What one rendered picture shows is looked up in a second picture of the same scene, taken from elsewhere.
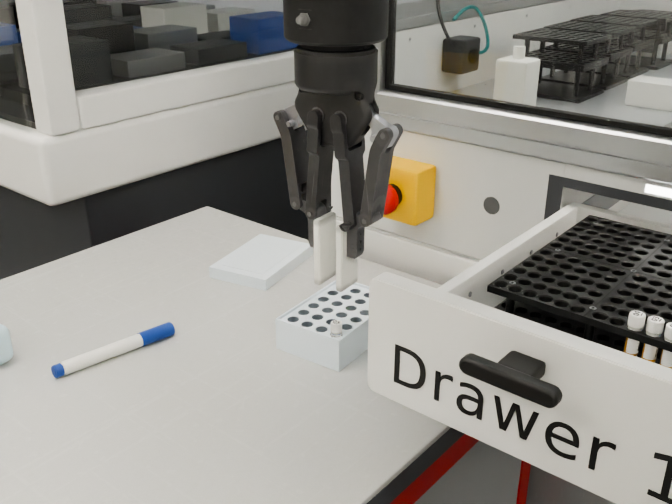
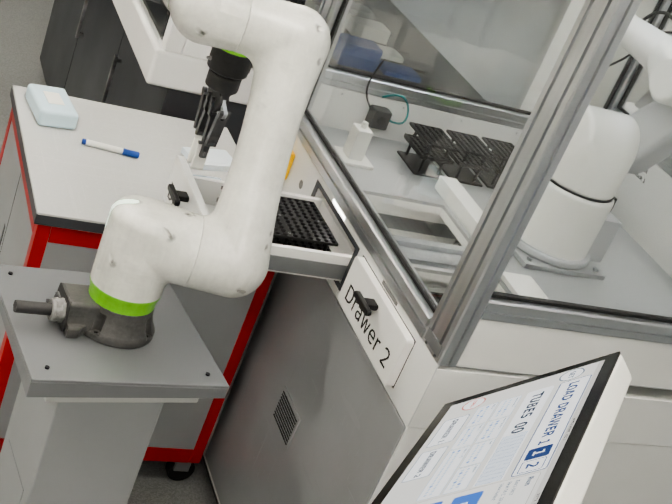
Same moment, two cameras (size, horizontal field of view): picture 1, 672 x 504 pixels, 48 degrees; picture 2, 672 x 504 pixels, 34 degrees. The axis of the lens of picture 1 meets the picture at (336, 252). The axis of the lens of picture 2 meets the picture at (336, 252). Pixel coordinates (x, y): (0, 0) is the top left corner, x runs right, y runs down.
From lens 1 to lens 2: 188 cm
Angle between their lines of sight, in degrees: 18
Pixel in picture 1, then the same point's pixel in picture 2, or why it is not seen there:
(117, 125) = (202, 61)
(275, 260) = (213, 161)
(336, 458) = not seen: hidden behind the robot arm
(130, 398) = (98, 164)
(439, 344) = (178, 185)
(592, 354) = (196, 198)
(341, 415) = not seen: hidden behind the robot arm
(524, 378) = (175, 194)
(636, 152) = (335, 182)
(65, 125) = (173, 48)
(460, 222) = (291, 187)
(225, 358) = (145, 175)
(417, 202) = not seen: hidden behind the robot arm
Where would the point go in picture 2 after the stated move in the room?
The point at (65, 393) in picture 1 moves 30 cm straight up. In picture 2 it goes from (79, 149) to (113, 32)
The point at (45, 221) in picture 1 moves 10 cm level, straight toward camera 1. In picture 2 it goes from (151, 91) to (141, 102)
